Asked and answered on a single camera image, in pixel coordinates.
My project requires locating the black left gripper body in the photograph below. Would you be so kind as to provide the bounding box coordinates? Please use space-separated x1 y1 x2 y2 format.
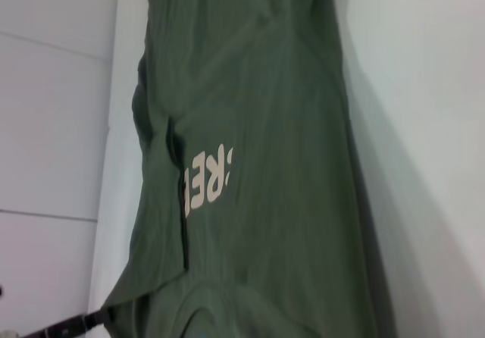
22 313 89 338

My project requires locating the dark green FREE t-shirt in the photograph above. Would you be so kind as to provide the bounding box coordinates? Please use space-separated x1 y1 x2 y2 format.
104 0 360 338

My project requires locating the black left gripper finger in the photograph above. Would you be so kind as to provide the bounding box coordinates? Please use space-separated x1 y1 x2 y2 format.
85 303 111 324

